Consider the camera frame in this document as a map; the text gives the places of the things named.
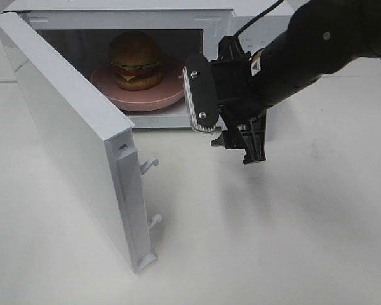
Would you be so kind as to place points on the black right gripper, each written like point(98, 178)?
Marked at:
point(222, 89)

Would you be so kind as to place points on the pink round plate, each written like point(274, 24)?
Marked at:
point(166, 93)

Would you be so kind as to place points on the burger with lettuce and cheese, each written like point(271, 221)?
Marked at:
point(136, 61)

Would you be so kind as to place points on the white microwave door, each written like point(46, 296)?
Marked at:
point(87, 136)

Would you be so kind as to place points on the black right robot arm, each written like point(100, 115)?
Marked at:
point(322, 37)

